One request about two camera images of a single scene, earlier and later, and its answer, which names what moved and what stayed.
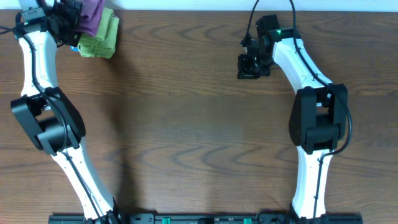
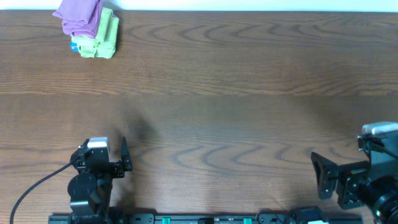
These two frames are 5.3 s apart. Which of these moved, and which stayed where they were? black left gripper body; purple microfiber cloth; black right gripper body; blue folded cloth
Moved: black left gripper body; black right gripper body
Stayed: blue folded cloth; purple microfiber cloth
